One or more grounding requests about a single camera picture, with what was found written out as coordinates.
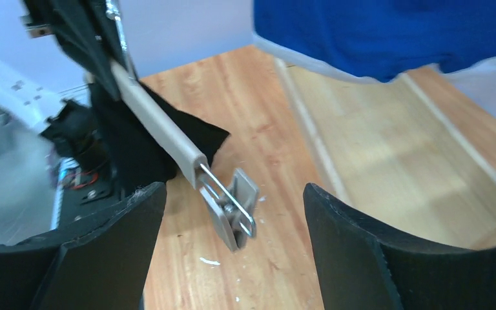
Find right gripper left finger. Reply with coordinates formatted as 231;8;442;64
0;183;167;310

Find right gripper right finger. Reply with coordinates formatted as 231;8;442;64
303;183;496;309

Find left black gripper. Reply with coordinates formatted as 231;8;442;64
23;0;137;100

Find black underwear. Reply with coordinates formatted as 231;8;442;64
88;83;230;196

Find beige hanger with black underwear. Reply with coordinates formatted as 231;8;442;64
105;1;259;252

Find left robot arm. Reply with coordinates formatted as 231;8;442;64
0;1;138;172

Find blue underwear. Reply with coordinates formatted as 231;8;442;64
252;1;496;83

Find wooden clothes rack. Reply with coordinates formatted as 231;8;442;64
274;59;496;249

